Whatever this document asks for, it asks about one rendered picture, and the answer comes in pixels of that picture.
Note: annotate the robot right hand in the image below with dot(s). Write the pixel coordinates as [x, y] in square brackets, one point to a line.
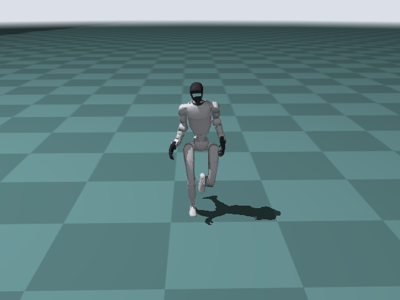
[171, 149]

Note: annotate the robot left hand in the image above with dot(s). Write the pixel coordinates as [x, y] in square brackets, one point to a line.
[222, 142]

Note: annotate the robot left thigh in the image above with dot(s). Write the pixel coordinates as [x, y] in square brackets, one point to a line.
[213, 157]

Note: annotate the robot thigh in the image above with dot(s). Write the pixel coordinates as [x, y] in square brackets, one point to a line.
[188, 151]
[213, 157]

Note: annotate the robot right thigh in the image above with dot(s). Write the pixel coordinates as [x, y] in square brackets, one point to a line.
[188, 151]

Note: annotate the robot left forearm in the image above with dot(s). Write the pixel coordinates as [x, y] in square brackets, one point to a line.
[220, 131]

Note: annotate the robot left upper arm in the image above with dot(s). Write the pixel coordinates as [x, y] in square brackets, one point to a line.
[214, 106]

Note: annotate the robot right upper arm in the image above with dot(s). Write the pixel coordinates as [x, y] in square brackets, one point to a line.
[182, 117]

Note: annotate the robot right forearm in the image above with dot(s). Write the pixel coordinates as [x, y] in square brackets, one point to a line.
[179, 137]

